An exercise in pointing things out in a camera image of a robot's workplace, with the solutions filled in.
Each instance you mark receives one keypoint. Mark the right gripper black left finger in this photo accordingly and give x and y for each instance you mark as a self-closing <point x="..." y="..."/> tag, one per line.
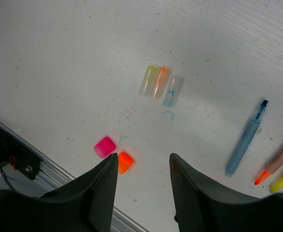
<point x="82" y="205"/>

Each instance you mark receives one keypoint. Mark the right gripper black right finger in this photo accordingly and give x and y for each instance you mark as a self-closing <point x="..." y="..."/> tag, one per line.
<point x="204" y="205"/>

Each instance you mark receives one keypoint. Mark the bright orange marker cap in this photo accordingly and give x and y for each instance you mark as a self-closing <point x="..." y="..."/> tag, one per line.
<point x="125" y="162"/>

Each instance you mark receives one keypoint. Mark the pink marker cap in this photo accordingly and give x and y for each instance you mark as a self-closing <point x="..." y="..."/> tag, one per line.
<point x="104" y="147"/>

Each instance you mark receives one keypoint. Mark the light blue highlighter pen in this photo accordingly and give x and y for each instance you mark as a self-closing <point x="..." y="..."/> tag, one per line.
<point x="248" y="134"/>

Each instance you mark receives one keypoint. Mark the orange highlighter pen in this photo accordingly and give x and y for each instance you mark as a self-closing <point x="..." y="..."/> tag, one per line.
<point x="271" y="167"/>

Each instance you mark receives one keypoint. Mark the clear blue pen cap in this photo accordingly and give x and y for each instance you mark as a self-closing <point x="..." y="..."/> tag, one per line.
<point x="173" y="90"/>

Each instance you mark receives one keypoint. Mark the yellow pen cap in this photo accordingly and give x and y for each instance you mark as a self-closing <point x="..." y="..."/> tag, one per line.
<point x="148" y="80"/>

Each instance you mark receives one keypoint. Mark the orange pen cap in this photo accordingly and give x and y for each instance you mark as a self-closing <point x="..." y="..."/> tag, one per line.
<point x="160" y="82"/>

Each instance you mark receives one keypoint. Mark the aluminium front rail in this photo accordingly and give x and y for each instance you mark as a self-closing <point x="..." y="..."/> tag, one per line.
<point x="51" y="177"/>

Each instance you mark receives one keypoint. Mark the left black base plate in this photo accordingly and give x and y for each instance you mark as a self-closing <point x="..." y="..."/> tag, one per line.
<point x="18" y="155"/>

